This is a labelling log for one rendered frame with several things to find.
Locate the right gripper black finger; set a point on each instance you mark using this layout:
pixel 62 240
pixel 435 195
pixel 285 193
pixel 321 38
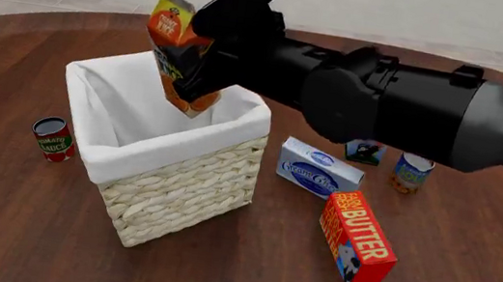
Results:
pixel 190 53

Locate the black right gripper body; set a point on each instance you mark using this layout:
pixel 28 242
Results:
pixel 235 25

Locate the orange juice carton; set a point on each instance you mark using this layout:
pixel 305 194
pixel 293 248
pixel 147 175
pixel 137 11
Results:
pixel 169 24

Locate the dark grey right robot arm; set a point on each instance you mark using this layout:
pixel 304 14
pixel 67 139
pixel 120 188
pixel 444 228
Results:
pixel 431 110

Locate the white cloth basket liner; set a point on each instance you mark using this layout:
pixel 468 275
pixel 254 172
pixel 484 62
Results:
pixel 127 121

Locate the pale wicker basket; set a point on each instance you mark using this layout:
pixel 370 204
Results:
pixel 175 204

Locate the tomato sauce can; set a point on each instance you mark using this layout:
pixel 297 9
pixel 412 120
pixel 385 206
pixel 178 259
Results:
pixel 54 144

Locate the blue cream cheese box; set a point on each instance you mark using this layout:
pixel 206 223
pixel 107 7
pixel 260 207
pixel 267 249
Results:
pixel 310 172

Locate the small green milk carton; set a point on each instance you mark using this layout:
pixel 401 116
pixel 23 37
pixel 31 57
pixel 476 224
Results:
pixel 364 153

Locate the soup can with white lid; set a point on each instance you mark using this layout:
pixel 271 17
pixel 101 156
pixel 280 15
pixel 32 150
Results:
pixel 410 176

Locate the red butter box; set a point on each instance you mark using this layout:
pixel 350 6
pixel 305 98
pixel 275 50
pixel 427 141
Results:
pixel 360 243

